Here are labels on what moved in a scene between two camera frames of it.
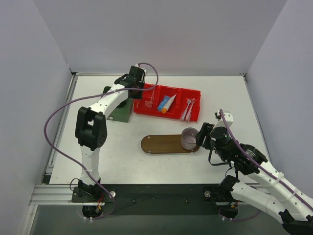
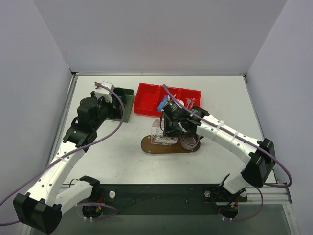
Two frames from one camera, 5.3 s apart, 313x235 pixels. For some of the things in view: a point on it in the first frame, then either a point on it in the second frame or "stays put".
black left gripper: [136, 90] → [116, 105]
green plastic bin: [121, 114] stays put
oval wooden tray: [164, 144] stays put
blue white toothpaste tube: [166, 103] stays put
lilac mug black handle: [188, 138] stays put
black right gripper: [205, 136] → [173, 132]
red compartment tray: [148, 103] stays put
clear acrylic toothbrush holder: [148, 99] → [157, 136]
